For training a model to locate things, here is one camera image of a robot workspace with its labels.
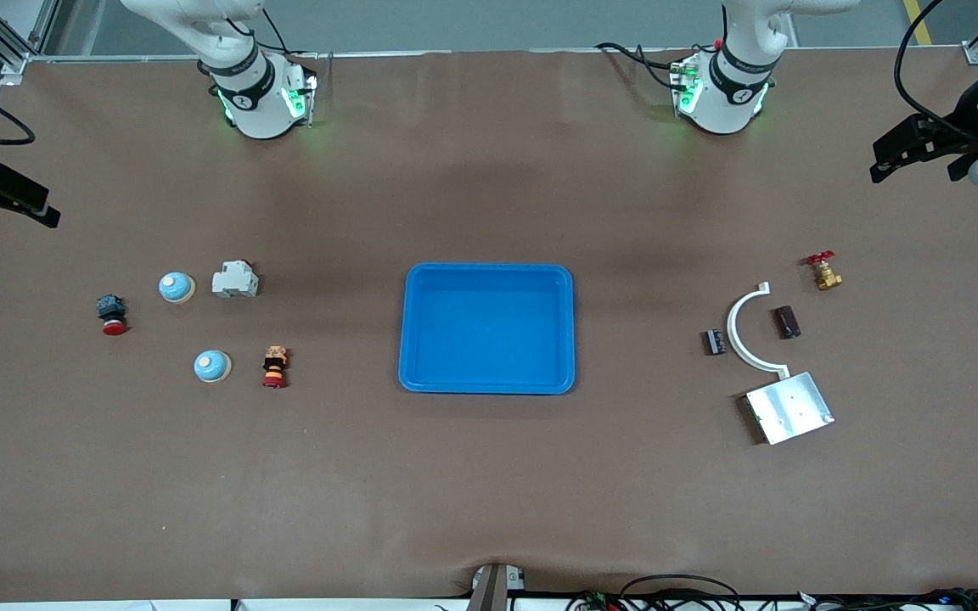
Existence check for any light blue call bell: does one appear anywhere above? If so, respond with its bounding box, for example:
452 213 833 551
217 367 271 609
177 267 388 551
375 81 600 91
194 349 233 384
158 272 197 305

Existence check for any red emergency stop button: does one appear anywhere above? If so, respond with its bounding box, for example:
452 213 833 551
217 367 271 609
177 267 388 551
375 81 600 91
96 294 128 336

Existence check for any white circuit breaker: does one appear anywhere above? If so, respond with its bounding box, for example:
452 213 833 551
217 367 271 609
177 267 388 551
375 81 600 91
211 260 260 299

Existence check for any silver metal plate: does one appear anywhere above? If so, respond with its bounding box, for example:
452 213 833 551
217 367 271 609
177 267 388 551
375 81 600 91
744 371 835 446

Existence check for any blue plastic tray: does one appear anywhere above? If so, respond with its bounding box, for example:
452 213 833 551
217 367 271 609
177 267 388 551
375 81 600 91
397 262 576 395

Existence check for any brass valve with red handle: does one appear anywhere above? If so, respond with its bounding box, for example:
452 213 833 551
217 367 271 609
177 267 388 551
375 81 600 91
804 251 844 291

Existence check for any white half-ring pipe clamp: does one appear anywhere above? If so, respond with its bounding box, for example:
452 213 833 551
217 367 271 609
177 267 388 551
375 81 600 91
726 282 791 378

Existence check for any black left arm base cable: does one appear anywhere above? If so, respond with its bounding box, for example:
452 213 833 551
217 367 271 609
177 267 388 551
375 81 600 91
595 41 694 90

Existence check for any orange red stacked push switch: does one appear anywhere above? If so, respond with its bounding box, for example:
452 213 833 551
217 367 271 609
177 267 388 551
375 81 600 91
261 345 289 390

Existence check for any black cable bundle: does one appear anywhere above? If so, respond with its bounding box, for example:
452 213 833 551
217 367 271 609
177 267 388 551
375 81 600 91
795 587 978 611

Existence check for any black cable loop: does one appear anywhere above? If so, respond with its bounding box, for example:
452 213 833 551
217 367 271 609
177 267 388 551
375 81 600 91
621 575 741 611

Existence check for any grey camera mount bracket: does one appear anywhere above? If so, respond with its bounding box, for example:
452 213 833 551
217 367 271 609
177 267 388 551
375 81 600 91
465 563 528 611

